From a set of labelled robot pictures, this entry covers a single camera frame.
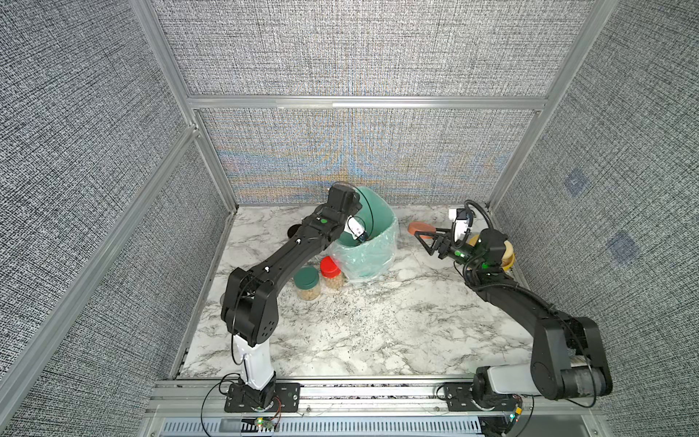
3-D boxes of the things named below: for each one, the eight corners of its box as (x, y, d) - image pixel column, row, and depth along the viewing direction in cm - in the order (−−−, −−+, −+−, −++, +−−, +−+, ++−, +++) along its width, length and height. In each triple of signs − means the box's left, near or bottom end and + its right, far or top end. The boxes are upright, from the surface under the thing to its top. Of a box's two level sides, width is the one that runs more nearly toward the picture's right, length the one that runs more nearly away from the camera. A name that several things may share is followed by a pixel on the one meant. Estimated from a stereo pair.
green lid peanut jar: (297, 300, 93) (292, 286, 85) (299, 281, 98) (295, 266, 90) (320, 300, 93) (317, 286, 85) (321, 281, 98) (319, 266, 90)
